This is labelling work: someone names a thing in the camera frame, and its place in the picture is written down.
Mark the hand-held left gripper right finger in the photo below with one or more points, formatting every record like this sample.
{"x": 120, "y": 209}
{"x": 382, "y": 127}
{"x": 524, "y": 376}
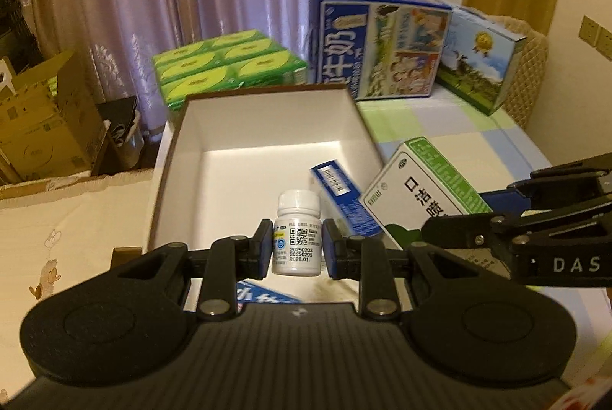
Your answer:
{"x": 330, "y": 247}

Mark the black bag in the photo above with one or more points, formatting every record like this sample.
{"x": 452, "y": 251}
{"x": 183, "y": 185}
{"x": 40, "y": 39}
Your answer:
{"x": 119, "y": 132}

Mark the blue white packet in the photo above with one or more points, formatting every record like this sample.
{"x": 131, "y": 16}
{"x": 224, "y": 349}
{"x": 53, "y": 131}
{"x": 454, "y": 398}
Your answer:
{"x": 263, "y": 293}

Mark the green and white milk carton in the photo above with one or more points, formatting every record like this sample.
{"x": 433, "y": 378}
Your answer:
{"x": 478, "y": 56}

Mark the yellow wall socket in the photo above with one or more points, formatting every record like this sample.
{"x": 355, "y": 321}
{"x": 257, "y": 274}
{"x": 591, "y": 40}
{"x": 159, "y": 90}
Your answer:
{"x": 587, "y": 30}
{"x": 599, "y": 41}

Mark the green and white medicine box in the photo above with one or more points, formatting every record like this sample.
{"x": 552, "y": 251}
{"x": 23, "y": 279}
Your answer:
{"x": 416, "y": 185}

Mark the blue medicine box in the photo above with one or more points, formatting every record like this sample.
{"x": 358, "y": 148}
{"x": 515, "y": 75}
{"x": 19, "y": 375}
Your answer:
{"x": 334, "y": 185}

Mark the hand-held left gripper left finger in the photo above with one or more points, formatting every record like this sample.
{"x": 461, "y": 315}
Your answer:
{"x": 265, "y": 247}

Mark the black folding cart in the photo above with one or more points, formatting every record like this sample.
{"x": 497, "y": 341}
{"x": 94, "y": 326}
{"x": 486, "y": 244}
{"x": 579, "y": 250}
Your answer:
{"x": 14, "y": 22}

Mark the blue milk carton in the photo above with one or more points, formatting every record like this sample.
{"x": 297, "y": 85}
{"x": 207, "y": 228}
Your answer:
{"x": 382, "y": 46}

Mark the open cardboard carton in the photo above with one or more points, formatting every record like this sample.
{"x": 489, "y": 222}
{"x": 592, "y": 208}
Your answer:
{"x": 43, "y": 128}

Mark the beige quilted chair cover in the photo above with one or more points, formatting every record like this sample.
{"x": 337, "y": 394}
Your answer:
{"x": 530, "y": 75}

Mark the green tissue pack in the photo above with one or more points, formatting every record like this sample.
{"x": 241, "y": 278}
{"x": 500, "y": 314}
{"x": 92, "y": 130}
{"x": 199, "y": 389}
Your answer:
{"x": 220, "y": 66}

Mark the white medicine bottle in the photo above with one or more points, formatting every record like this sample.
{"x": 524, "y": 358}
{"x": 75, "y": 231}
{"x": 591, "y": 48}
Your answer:
{"x": 296, "y": 223}

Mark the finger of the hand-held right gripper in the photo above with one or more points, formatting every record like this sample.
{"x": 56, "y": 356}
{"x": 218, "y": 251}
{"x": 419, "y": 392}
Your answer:
{"x": 564, "y": 180}
{"x": 459, "y": 230}

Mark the brown cardboard box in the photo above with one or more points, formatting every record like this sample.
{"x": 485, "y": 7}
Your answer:
{"x": 267, "y": 123}

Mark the cream embroidered sheet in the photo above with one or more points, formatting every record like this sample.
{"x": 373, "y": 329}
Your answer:
{"x": 71, "y": 223}

